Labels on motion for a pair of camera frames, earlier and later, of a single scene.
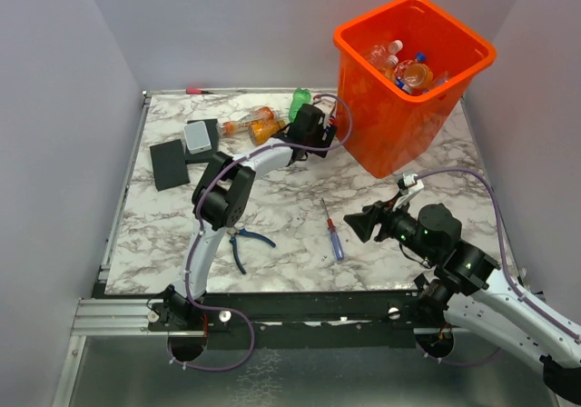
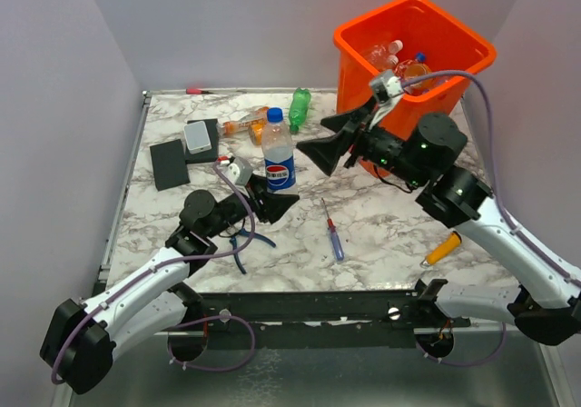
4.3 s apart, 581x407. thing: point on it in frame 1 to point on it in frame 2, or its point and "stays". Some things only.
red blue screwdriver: [335, 239] stays
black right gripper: [363, 222] to [325, 151]
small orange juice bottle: [418, 75] stays
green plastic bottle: [300, 97] stays
